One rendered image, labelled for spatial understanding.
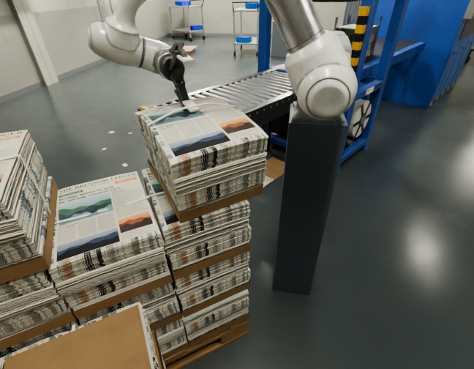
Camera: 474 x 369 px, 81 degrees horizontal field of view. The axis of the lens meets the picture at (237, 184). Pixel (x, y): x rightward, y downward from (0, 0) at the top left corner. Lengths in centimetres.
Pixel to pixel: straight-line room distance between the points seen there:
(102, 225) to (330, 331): 119
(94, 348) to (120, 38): 91
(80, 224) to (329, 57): 83
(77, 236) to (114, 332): 29
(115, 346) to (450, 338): 150
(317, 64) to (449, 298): 155
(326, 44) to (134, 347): 93
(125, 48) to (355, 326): 157
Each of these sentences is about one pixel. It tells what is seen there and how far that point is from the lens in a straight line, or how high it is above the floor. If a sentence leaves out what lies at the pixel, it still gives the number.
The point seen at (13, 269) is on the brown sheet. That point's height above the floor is 87.
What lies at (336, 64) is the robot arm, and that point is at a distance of 78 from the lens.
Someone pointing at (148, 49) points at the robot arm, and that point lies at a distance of 108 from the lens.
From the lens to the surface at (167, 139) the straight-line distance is 76.
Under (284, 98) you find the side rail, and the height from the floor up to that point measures 79.
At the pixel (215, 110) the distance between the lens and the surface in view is 90.
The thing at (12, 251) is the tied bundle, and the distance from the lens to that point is 81.
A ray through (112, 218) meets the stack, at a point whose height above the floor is 83.
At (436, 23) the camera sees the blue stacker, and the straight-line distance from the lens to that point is 452.
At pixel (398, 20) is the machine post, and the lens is 283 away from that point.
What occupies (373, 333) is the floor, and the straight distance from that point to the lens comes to 168.
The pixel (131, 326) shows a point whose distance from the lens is 95.
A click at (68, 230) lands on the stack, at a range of 94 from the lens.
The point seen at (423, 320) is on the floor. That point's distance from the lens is 183.
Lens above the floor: 139
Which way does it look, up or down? 36 degrees down
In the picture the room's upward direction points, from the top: 1 degrees counter-clockwise
